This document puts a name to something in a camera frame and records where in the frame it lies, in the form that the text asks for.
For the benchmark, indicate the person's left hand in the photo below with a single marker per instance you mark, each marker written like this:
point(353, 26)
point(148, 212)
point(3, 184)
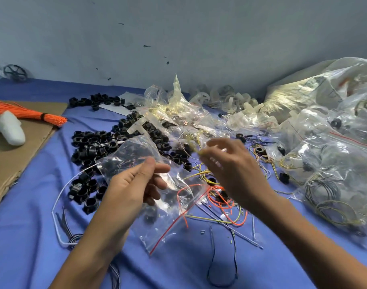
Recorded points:
point(123, 204)

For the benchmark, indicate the white handheld device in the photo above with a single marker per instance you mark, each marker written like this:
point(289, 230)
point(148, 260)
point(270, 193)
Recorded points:
point(8, 128)

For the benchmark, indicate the brown cardboard sheet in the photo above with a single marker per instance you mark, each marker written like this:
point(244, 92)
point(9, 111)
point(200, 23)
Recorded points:
point(14, 159)

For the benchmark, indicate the pile of black plastic rings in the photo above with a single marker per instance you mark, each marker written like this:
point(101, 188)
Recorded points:
point(90, 147)

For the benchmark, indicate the pile of large plastic bags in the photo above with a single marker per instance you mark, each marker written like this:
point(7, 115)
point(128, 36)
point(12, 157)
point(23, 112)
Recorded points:
point(328, 141)

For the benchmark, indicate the pile of white plastic wheels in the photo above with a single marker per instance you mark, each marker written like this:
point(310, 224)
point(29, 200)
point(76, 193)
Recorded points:
point(231, 102)

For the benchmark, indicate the clear zip plastic bag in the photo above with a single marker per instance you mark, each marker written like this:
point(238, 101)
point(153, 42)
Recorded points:
point(171, 201)

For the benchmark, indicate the person's right hand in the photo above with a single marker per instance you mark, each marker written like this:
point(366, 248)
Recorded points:
point(237, 171)

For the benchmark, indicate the black round wheel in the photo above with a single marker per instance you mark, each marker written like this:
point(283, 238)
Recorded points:
point(15, 72)

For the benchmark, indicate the heap of plastic bags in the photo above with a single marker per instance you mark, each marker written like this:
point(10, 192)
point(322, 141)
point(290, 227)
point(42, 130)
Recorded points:
point(177, 111)

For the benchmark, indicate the person's right forearm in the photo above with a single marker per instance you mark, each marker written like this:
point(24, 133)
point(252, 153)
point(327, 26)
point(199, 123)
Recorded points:
point(319, 249)

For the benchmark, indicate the blue cloth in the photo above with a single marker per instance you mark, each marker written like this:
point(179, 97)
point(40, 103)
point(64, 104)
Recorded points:
point(26, 243)

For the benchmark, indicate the person's left forearm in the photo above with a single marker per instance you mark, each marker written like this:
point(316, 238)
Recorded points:
point(87, 271)

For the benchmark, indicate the orange tie bundle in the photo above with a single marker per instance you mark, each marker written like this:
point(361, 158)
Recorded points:
point(30, 111)

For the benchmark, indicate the white paper slip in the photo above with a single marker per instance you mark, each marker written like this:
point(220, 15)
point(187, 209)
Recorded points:
point(115, 109)

